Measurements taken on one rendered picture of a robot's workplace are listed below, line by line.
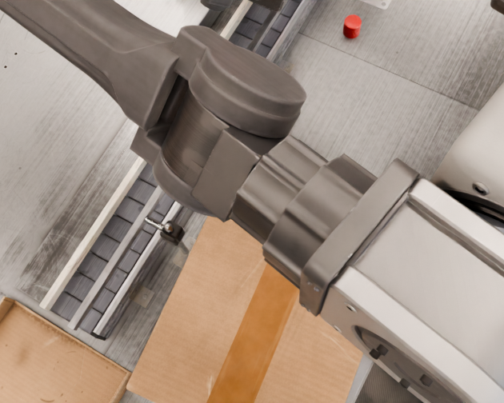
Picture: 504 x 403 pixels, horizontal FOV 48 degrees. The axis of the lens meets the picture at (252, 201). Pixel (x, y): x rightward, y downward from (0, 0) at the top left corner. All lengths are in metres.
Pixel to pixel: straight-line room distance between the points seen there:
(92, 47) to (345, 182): 0.21
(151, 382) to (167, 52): 0.42
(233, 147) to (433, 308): 0.15
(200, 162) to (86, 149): 0.76
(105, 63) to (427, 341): 0.29
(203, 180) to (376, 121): 0.76
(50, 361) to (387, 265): 0.81
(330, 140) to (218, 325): 0.50
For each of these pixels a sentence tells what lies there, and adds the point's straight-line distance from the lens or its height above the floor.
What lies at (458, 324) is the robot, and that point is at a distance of 0.31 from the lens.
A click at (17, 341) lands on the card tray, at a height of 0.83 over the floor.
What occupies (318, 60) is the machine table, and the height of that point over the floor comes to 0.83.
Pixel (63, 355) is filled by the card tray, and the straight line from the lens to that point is 1.04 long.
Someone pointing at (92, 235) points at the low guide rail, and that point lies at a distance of 0.98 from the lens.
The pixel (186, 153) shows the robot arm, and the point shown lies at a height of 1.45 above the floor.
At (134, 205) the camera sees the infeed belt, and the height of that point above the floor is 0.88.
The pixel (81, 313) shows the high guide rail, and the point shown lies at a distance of 0.90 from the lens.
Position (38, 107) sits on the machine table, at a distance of 1.22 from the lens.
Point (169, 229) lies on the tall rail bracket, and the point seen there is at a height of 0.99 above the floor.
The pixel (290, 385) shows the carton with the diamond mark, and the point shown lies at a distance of 0.68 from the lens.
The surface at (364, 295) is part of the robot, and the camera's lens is 0.30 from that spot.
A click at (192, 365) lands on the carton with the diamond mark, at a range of 0.69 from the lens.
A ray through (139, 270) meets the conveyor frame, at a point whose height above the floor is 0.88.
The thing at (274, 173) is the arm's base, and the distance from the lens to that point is 0.34.
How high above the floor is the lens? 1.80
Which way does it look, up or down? 70 degrees down
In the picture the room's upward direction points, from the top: 11 degrees counter-clockwise
